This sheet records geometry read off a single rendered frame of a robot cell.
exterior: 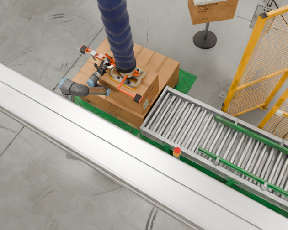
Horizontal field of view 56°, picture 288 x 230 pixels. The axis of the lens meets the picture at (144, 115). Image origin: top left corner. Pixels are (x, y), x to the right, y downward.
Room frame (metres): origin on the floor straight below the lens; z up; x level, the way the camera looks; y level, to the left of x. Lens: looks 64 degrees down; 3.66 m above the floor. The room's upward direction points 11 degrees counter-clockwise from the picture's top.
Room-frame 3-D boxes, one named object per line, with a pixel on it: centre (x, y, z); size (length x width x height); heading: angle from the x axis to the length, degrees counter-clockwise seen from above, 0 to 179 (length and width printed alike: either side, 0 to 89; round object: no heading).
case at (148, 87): (1.79, 0.11, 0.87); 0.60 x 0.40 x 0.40; 47
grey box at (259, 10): (1.76, -1.32, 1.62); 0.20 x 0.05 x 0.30; 49
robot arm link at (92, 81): (1.71, 0.48, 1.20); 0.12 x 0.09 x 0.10; 139
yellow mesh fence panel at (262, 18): (1.45, -1.39, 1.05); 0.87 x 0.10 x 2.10; 101
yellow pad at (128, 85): (1.71, 0.15, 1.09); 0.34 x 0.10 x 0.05; 49
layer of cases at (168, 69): (2.22, 0.15, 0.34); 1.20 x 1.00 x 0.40; 49
